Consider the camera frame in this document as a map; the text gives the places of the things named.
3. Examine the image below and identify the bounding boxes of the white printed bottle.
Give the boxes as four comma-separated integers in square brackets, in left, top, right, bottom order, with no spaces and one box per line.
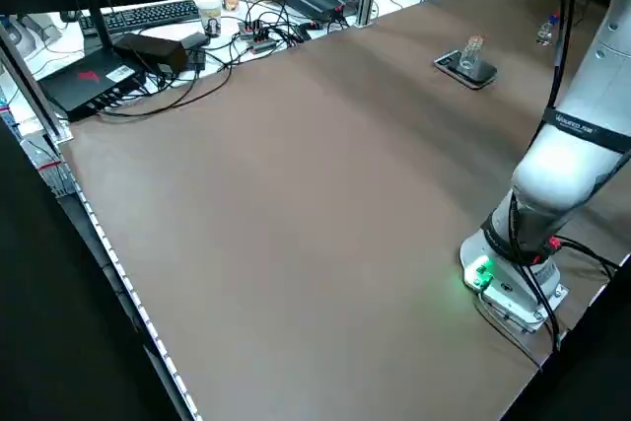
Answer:
[197,0,223,38]

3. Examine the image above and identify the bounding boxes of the silver electronic balance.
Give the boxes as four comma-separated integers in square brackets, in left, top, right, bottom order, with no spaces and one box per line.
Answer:
[433,49,499,93]

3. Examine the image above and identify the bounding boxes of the long black looped cable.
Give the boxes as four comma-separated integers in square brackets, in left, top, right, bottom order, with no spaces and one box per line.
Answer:
[96,63,234,119]

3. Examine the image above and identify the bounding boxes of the black box red logo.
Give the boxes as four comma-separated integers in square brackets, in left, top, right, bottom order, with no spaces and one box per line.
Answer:
[37,52,150,123]

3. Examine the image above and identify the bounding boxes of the grey USB hub red plugs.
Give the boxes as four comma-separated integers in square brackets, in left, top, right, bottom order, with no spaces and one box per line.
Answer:
[237,18,278,55]

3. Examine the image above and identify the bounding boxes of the black keyboard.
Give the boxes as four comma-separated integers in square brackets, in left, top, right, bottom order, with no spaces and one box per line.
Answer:
[77,0,202,38]

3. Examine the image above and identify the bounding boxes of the clear dropper bottle blue cap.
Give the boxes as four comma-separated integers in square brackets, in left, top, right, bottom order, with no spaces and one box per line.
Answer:
[534,14,562,47]

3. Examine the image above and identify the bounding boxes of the black monitor stand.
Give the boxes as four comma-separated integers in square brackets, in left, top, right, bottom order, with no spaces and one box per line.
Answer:
[51,0,119,55]

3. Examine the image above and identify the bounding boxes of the aluminium corner frame post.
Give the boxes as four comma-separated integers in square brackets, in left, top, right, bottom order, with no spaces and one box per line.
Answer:
[0,21,74,145]

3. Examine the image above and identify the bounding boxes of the black power adapter brick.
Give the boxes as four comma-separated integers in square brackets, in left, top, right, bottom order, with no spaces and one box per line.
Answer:
[112,32,190,78]

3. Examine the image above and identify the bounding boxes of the black arm base cable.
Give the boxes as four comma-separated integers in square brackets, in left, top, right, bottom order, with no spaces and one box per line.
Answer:
[475,262,562,373]
[550,237,620,280]

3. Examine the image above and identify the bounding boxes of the small black adapter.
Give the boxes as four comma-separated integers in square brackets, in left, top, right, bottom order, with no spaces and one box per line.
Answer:
[182,45,209,73]

